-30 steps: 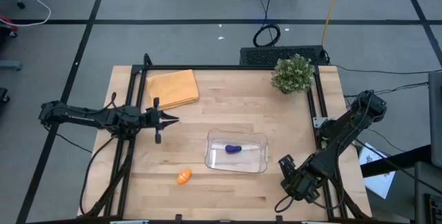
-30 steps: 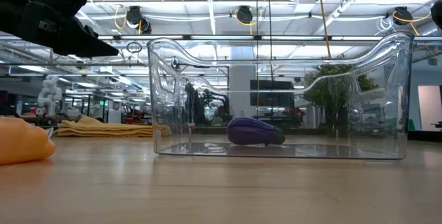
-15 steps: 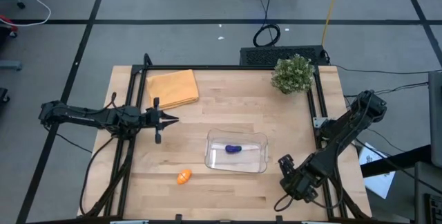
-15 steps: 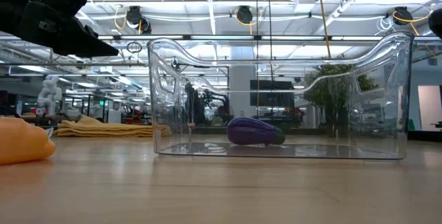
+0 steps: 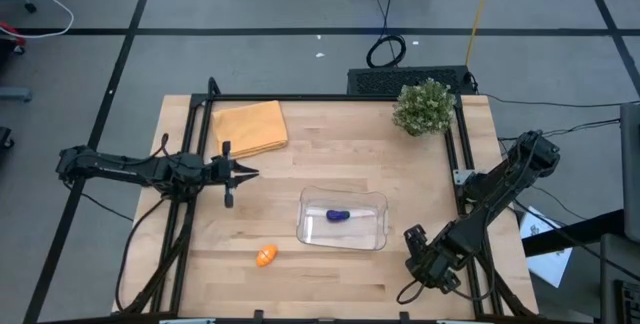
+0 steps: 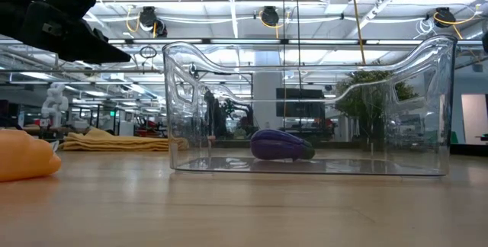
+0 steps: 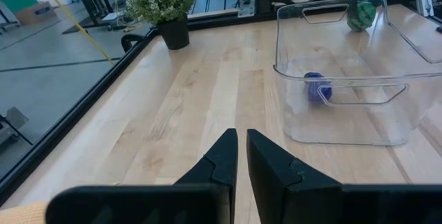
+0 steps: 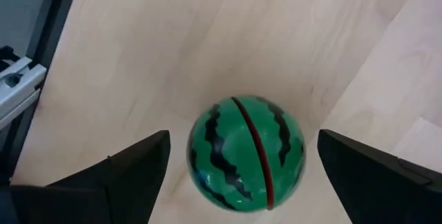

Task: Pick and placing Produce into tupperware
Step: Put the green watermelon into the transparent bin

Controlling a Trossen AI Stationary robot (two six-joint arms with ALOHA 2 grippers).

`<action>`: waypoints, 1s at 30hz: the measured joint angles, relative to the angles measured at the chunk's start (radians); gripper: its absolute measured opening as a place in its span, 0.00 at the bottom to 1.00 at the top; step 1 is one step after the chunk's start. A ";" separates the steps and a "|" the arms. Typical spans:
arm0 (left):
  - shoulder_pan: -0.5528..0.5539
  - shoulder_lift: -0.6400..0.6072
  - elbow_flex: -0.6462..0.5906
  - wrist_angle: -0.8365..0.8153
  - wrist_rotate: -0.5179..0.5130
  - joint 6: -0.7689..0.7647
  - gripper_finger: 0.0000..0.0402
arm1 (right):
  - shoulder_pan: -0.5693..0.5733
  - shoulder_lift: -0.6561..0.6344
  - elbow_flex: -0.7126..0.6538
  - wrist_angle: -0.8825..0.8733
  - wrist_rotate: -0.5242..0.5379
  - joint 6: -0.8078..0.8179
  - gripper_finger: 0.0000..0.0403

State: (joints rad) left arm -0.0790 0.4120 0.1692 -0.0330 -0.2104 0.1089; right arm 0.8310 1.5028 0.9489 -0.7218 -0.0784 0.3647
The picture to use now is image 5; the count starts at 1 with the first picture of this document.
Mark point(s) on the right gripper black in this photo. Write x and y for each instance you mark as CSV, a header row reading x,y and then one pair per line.
x,y
435,266

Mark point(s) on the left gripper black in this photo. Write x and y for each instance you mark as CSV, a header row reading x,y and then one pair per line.
x,y
224,173

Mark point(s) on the purple toy eggplant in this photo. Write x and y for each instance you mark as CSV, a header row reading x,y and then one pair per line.
x,y
337,215

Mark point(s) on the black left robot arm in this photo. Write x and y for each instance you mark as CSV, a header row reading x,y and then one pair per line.
x,y
125,166

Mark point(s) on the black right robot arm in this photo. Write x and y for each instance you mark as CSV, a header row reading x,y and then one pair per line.
x,y
500,189

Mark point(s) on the folded orange cloth towel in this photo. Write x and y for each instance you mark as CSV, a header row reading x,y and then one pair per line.
x,y
250,129

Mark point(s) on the black table clamp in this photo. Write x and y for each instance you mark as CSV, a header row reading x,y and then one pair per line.
x,y
404,318
258,316

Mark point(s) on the orange toy vegetable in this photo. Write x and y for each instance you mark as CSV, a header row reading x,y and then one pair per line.
x,y
267,256

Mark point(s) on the clear plastic storage container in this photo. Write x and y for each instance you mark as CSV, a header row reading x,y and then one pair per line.
x,y
320,234

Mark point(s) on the white paper sheet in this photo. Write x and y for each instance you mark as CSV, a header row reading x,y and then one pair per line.
x,y
547,259

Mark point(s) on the small green potted plant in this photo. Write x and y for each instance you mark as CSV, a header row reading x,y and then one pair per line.
x,y
425,109

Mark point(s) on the black keyboard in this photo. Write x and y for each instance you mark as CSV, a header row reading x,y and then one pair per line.
x,y
380,81
627,301

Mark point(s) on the black floor object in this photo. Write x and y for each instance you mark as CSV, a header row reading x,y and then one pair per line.
x,y
5,138

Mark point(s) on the grey furniture foot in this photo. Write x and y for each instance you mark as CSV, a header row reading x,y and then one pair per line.
x,y
15,94

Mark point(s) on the black chair caster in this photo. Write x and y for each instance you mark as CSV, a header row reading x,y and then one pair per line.
x,y
30,7

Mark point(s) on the red floor item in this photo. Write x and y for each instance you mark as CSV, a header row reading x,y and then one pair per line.
x,y
10,31

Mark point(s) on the silver metal bracket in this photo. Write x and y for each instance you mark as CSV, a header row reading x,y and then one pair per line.
x,y
462,176

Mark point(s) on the black metal rig frame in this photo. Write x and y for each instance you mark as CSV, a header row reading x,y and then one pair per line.
x,y
325,97

